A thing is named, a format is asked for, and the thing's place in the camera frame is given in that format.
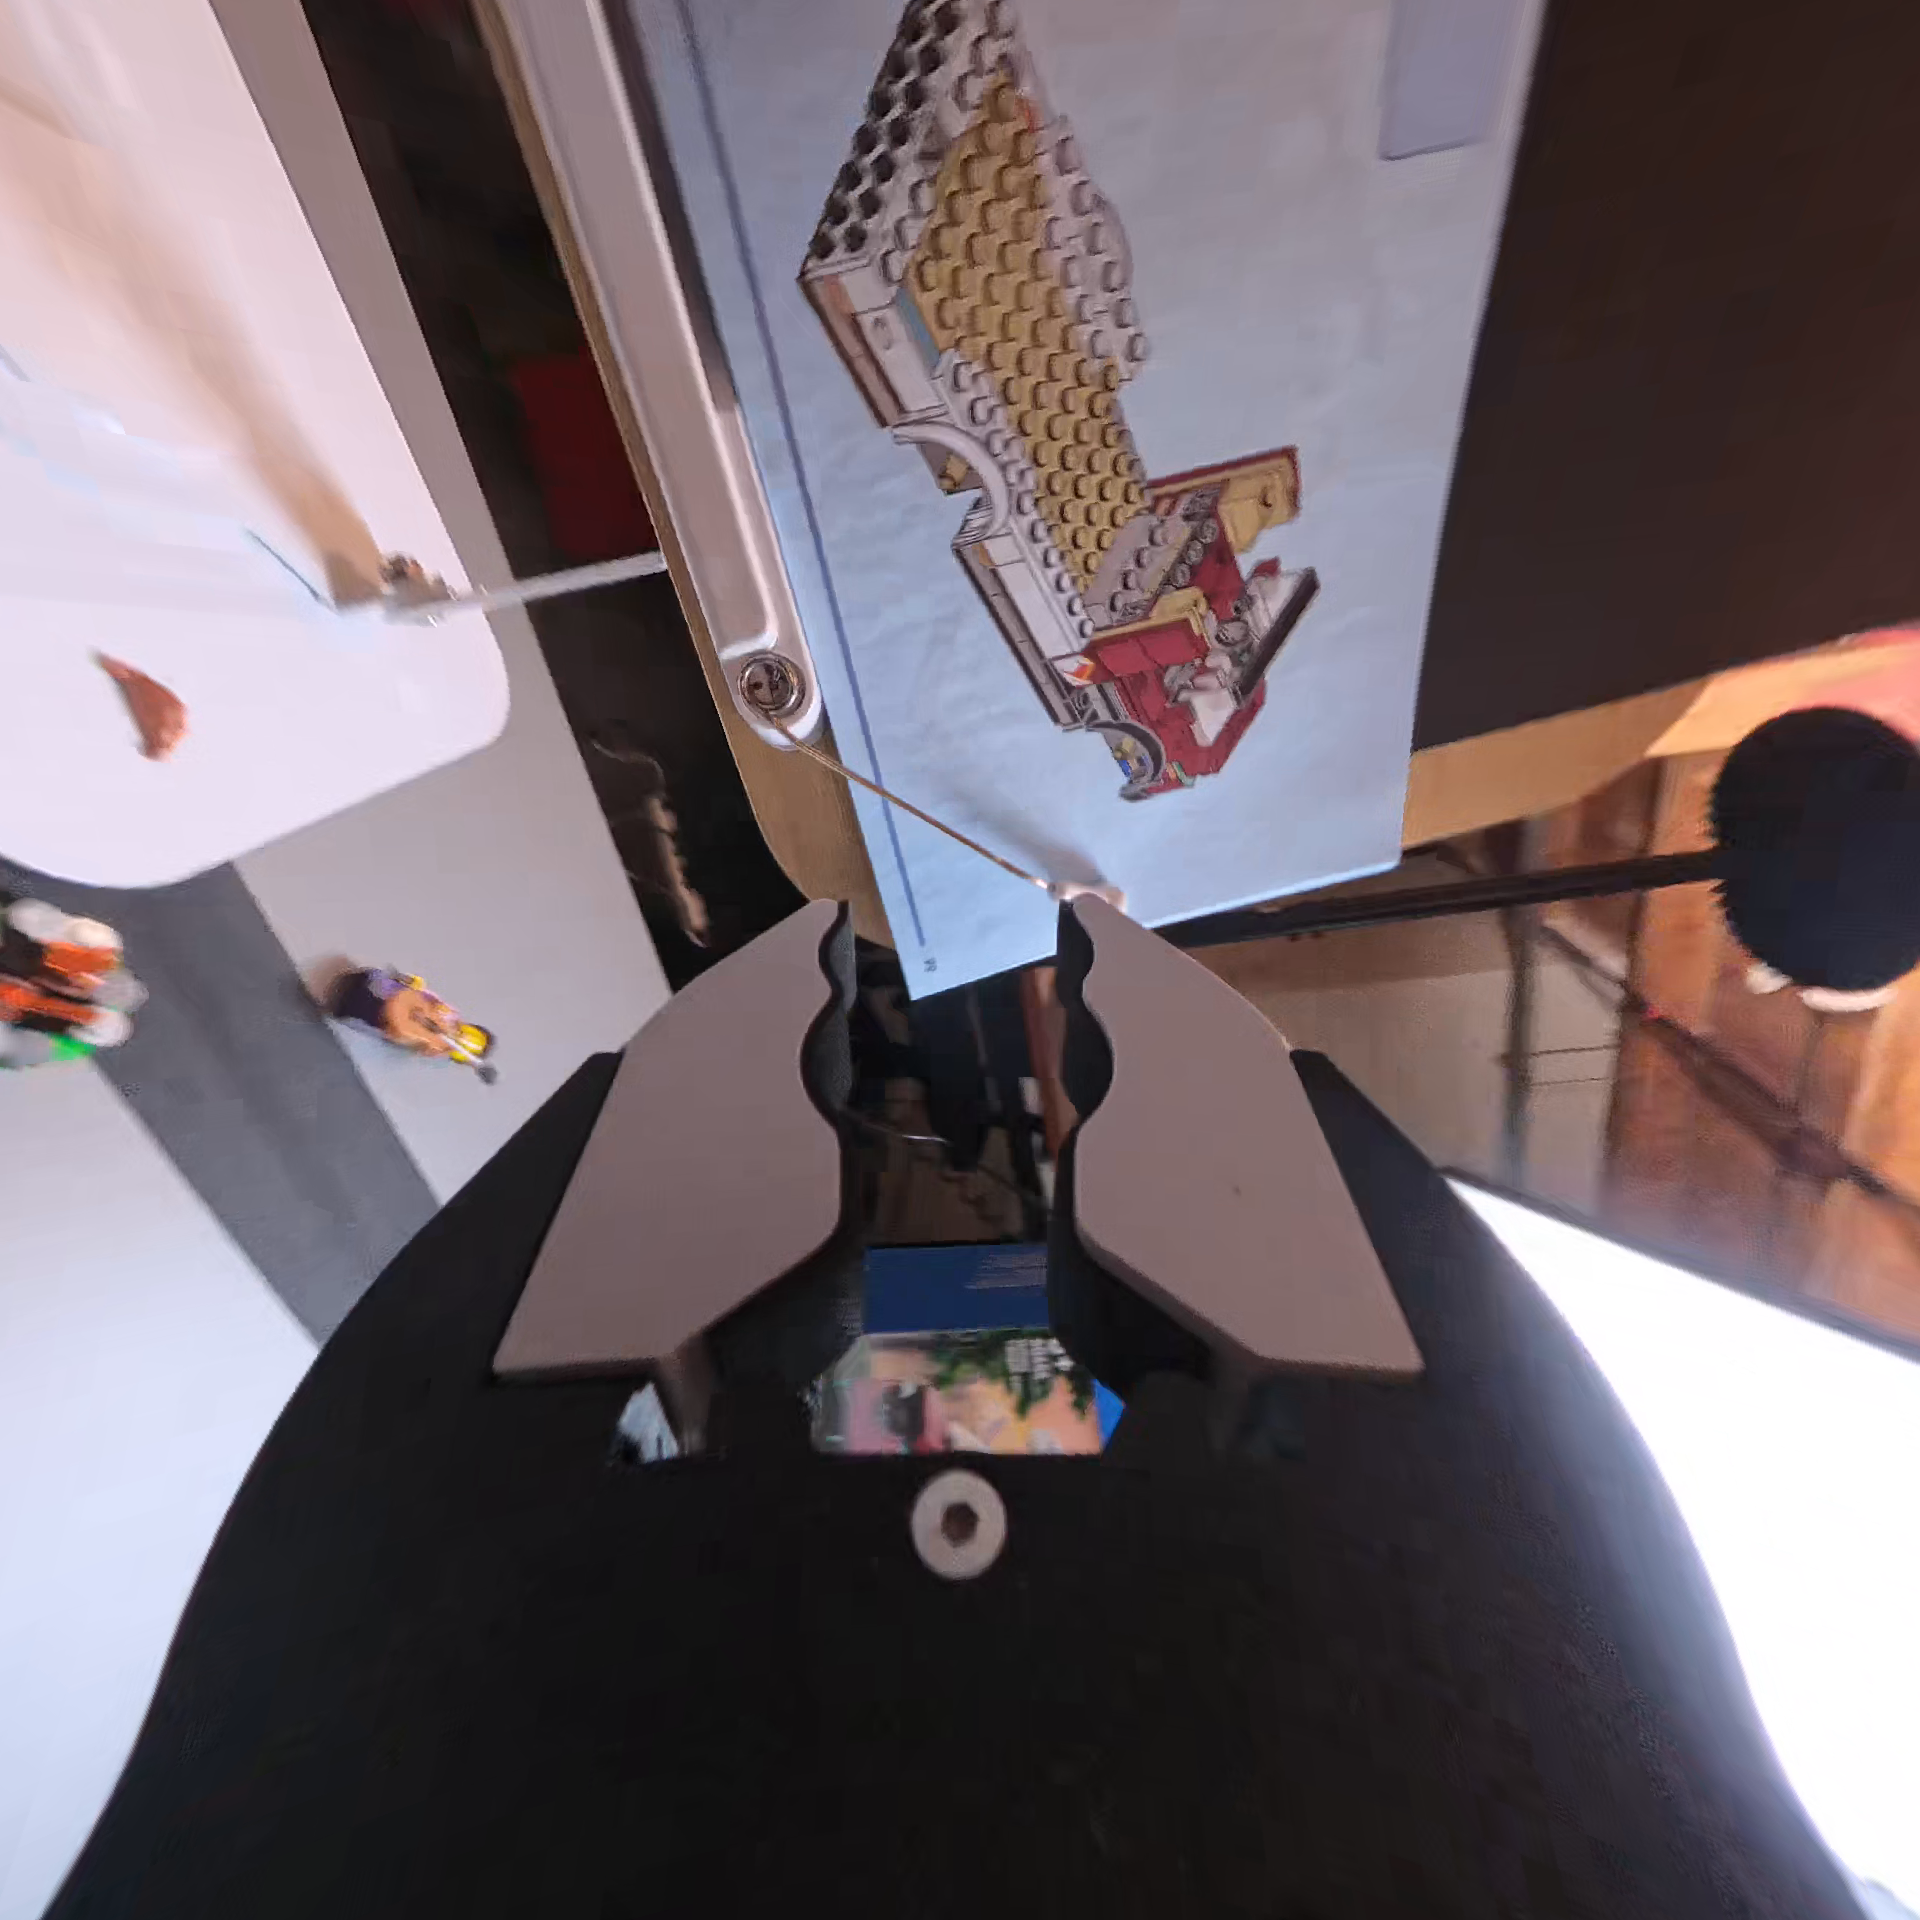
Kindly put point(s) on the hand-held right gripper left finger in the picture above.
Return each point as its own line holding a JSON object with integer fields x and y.
{"x": 707, "y": 1170}

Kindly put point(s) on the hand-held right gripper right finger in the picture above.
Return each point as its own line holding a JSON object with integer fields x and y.
{"x": 1216, "y": 1185}

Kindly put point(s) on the brick instruction booklet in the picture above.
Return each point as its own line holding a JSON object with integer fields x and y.
{"x": 1276, "y": 300}

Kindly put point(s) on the grey desk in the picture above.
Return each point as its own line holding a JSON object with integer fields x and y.
{"x": 149, "y": 1350}

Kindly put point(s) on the blue toy box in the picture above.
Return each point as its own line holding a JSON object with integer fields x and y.
{"x": 947, "y": 1291}

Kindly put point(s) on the purple toy minifigure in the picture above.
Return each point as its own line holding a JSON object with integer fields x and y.
{"x": 404, "y": 1019}

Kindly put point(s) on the brown wooden table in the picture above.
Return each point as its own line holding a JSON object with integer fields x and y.
{"x": 1560, "y": 772}

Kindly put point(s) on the white stand base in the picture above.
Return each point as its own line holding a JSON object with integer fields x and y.
{"x": 224, "y": 749}

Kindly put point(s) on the campfire brick build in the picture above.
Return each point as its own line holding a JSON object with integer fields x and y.
{"x": 59, "y": 982}

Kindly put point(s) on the black round microphone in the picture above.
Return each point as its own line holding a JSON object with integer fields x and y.
{"x": 1822, "y": 842}

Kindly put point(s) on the brown brick piece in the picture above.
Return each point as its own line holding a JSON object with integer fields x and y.
{"x": 146, "y": 706}

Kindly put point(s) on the black table frame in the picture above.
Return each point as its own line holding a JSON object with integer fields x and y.
{"x": 1503, "y": 889}

